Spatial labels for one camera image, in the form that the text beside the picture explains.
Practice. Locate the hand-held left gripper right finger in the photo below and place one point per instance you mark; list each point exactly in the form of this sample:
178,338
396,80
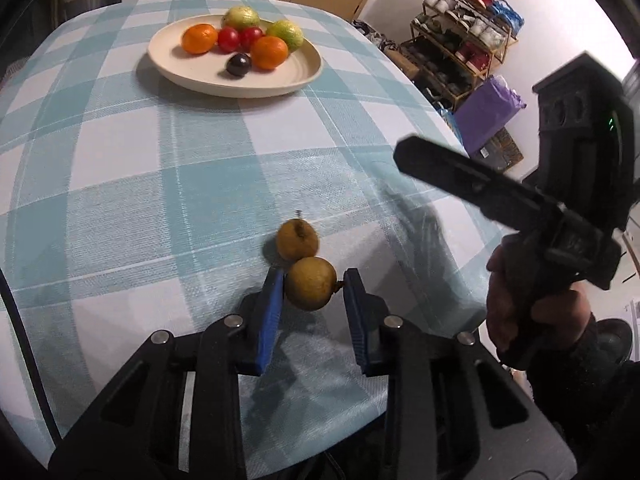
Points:
356,320

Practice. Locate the cream oval plate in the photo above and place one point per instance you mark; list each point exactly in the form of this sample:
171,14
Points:
280,80

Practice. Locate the metal shoe rack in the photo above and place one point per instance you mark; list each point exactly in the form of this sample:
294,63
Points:
450,45

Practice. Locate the teal checked tablecloth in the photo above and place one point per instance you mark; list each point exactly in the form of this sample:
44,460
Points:
125,185

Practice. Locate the purple bag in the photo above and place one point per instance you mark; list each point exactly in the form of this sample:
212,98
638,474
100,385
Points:
485,110

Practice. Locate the orange mandarin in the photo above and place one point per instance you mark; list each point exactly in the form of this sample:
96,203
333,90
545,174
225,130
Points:
199,39
270,52

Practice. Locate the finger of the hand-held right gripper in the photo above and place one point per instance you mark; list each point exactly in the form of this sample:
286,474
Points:
460,170

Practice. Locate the patterned doormat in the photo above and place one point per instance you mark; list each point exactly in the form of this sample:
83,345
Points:
505,150

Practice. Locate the small brown pear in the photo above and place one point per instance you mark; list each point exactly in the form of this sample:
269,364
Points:
297,240
310,282

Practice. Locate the person's right forearm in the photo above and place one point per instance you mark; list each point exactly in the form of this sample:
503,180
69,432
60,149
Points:
590,400

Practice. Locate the pile of shoes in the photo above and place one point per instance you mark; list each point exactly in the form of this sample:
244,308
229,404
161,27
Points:
375,35

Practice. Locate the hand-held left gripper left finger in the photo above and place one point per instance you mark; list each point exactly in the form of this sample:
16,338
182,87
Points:
267,320

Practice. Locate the red tomato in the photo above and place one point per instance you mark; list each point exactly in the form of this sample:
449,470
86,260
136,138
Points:
229,40
251,36

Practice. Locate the round stool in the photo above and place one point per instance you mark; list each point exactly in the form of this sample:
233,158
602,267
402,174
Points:
612,337

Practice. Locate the person's right hand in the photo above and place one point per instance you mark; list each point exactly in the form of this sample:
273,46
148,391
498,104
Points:
562,310

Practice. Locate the dark purple plum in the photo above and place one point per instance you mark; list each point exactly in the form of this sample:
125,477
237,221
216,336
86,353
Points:
238,65

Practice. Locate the green citrus fruit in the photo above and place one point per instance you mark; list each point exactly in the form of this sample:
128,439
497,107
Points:
241,16
286,34

